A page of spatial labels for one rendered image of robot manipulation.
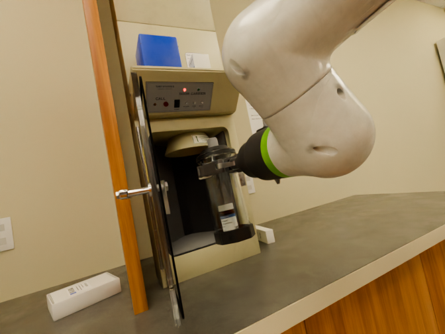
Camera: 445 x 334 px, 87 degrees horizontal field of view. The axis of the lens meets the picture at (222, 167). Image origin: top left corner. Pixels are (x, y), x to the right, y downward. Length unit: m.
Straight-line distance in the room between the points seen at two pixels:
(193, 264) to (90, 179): 0.60
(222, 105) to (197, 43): 0.24
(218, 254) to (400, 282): 0.49
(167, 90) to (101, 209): 0.62
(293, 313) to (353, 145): 0.35
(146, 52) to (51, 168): 0.65
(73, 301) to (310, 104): 0.71
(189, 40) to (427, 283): 1.03
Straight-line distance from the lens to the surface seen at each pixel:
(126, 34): 0.84
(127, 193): 0.41
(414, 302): 0.90
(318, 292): 0.57
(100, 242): 1.12
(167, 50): 0.71
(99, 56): 0.69
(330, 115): 0.29
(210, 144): 0.63
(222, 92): 0.75
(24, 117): 1.21
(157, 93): 0.68
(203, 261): 0.75
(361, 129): 0.30
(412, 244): 0.83
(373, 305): 0.76
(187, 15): 0.94
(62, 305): 0.78
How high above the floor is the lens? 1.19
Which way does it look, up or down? 4 degrees up
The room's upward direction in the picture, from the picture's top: 11 degrees counter-clockwise
